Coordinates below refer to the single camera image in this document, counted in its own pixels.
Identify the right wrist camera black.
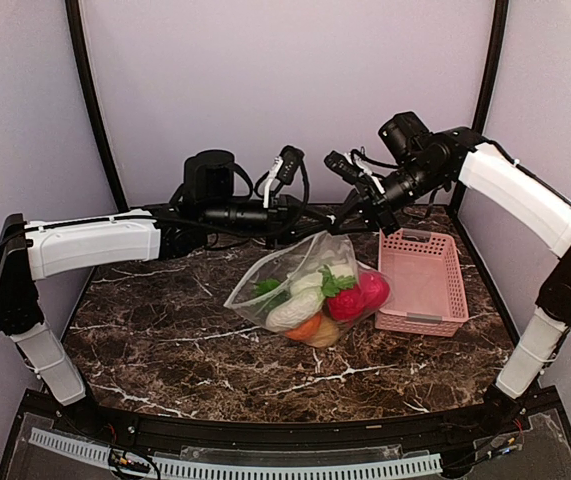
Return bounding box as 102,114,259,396
378,111,431,165

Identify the left black frame post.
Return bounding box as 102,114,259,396
65,0,129,213

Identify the yellow peach toy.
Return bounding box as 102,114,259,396
307,316,341,348

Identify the left camera cable black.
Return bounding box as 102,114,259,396
260,145,310,223

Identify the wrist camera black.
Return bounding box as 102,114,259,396
378,111,431,165
183,149,235,204

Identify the white slotted cable duct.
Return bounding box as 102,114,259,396
28,427,443,479

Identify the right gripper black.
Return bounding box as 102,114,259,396
330,158,446,234

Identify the pink plastic basket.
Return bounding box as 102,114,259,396
375,229,469,338

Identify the right black frame post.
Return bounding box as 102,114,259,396
471,0,510,134

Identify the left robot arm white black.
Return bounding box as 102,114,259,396
0,195,305,436

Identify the black frame post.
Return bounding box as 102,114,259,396
471,0,510,134
65,0,129,213

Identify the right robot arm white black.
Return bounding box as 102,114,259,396
324,122,571,434

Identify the orange tangerine toy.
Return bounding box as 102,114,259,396
284,312,322,341

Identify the circuit board with leds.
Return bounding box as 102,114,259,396
108,450,152,475

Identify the dark red pomegranate toy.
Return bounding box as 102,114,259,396
326,288,365,322

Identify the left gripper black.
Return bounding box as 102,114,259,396
204,190,334,250

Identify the bright red tomato toy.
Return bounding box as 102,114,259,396
359,271,391,311

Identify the clear polka dot zip bag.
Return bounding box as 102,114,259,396
224,232,393,349

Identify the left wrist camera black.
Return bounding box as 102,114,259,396
183,149,235,204

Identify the white radish toy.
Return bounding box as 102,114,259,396
289,263,355,295
265,287,325,333

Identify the black front rail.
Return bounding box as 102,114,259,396
65,401,488,452

